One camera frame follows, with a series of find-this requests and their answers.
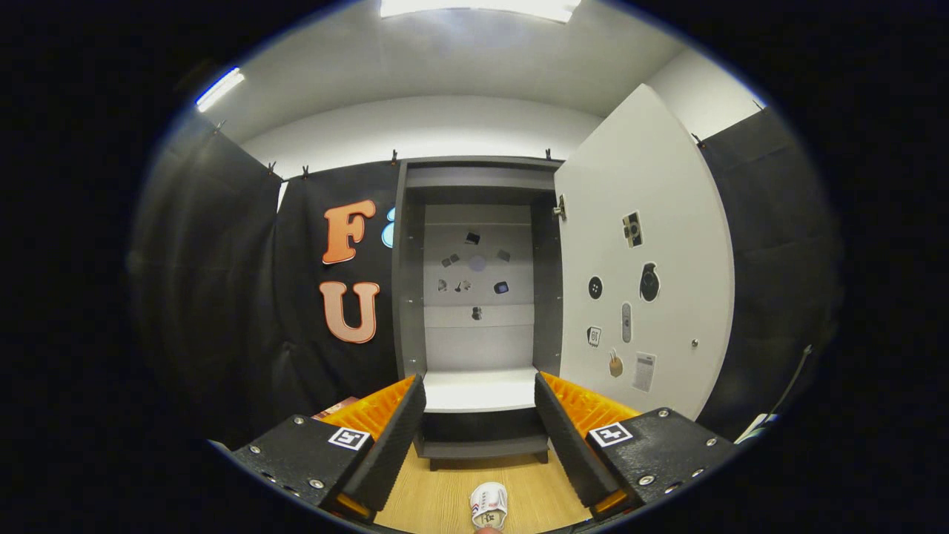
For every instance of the narrow ceiling light strip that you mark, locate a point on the narrow ceiling light strip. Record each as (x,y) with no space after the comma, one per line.
(219,89)

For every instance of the metal door hinge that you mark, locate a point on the metal door hinge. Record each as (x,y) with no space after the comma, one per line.
(560,209)

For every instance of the row of black cloth clips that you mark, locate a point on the row of black cloth clips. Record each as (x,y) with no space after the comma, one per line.
(394,157)

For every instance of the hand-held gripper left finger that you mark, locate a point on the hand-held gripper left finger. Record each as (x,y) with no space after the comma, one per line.
(393,441)

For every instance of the white shoe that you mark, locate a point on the white shoe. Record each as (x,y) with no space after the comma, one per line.
(489,504)

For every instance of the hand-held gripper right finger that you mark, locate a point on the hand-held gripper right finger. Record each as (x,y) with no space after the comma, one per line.
(567,437)

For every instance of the beige shoe cabinet door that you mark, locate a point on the beige shoe cabinet door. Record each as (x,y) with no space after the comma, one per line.
(667,222)

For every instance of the white device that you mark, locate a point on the white device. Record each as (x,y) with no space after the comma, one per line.
(756,428)

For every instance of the black backdrop cloth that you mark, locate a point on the black backdrop cloth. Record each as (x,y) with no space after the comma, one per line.
(222,297)

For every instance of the large ceiling light panel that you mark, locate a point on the large ceiling light panel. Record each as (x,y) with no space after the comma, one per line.
(482,6)

